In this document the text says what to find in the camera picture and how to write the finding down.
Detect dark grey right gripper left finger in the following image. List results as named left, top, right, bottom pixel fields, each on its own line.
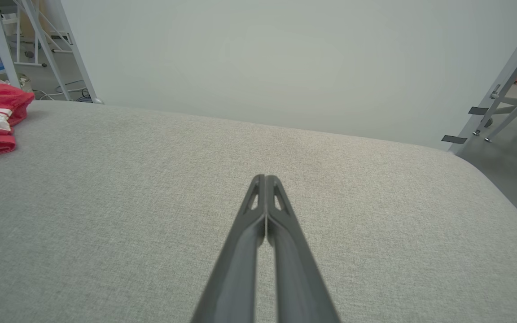
left=191, top=175, right=267, bottom=323

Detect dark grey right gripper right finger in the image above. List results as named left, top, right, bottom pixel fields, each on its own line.
left=266, top=175, right=341, bottom=323

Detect grey fabric sofa seat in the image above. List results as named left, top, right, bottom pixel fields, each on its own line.
left=0, top=100, right=517, bottom=323

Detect white partition panel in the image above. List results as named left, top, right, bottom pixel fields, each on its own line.
left=59, top=0, right=517, bottom=151

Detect grey office chair base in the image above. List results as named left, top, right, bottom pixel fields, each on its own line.
left=483, top=101, right=517, bottom=128

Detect grey metal stand legs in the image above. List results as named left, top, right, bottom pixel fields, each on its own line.
left=473, top=39, right=517, bottom=143

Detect cables on floor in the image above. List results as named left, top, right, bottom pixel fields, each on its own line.
left=33, top=80, right=93, bottom=103

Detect white metal rack frame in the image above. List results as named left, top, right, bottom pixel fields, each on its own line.
left=14, top=0, right=76, bottom=102

